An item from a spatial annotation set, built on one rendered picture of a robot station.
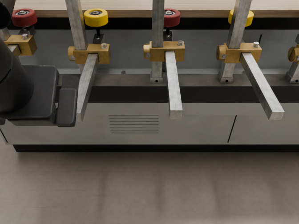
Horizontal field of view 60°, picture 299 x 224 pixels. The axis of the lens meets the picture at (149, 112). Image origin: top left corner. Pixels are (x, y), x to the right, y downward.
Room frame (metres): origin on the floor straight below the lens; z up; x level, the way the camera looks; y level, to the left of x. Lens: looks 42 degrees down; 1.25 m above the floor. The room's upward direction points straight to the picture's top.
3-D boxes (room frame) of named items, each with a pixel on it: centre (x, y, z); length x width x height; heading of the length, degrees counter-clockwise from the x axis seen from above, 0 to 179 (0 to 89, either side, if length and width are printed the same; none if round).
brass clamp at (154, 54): (0.78, -0.05, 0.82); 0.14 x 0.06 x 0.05; 90
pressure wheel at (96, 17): (0.88, 0.18, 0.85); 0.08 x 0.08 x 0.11
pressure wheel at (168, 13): (0.88, -0.07, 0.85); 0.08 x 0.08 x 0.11
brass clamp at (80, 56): (0.78, 0.20, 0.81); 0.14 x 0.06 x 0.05; 90
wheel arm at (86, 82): (0.69, 0.18, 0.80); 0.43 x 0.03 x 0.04; 0
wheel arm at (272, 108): (0.69, -0.32, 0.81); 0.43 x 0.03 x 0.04; 0
